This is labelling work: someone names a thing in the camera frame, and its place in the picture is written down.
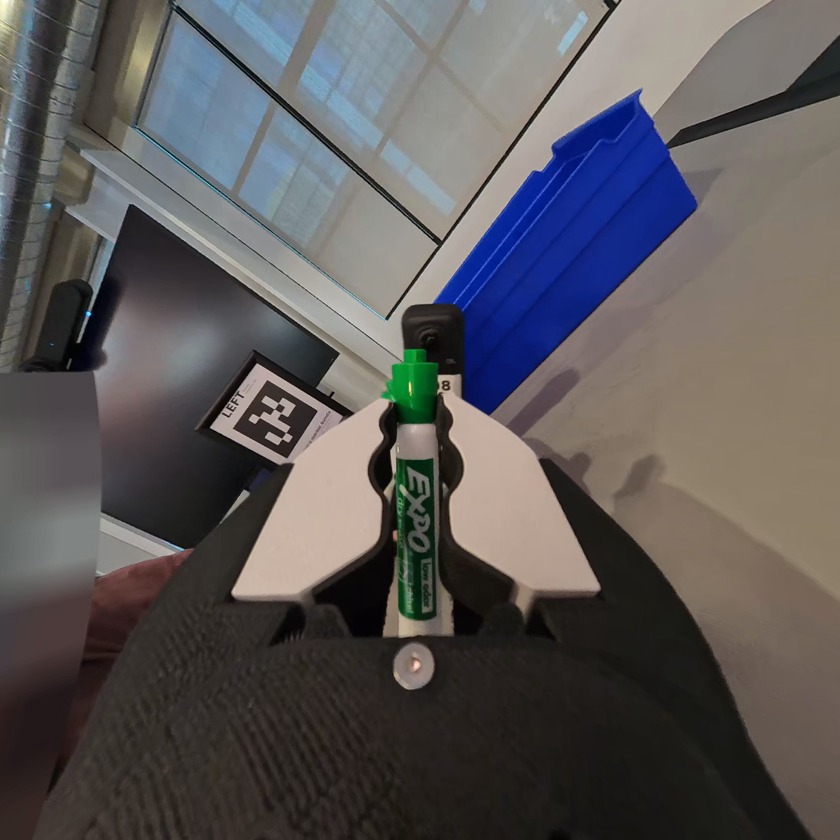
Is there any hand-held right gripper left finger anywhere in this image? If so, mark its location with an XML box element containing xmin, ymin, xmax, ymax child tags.
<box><xmin>230</xmin><ymin>397</ymin><xmax>395</xmax><ymax>602</ymax></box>

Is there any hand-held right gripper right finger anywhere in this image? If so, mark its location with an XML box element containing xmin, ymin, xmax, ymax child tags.
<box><xmin>440</xmin><ymin>395</ymin><xmax>602</xmax><ymax>602</ymax></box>

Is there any blue plastic bin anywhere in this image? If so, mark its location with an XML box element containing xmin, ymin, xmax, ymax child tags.
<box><xmin>433</xmin><ymin>88</ymin><xmax>698</xmax><ymax>416</ymax></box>

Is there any instruction sign with tag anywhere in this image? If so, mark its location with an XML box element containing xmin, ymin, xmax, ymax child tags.
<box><xmin>195</xmin><ymin>350</ymin><xmax>353</xmax><ymax>470</ymax></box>

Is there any black monitor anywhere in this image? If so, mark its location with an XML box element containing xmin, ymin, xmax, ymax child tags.
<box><xmin>85</xmin><ymin>203</ymin><xmax>341</xmax><ymax>551</ymax></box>

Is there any large window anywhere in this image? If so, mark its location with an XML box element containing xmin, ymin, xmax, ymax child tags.
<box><xmin>134</xmin><ymin>0</ymin><xmax>614</xmax><ymax>320</ymax></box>

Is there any black speaker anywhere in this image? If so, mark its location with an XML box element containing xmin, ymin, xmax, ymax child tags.
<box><xmin>23</xmin><ymin>279</ymin><xmax>94</xmax><ymax>375</ymax></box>

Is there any silver wall duct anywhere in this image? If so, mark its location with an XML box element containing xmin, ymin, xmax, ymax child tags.
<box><xmin>0</xmin><ymin>0</ymin><xmax>109</xmax><ymax>375</ymax></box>

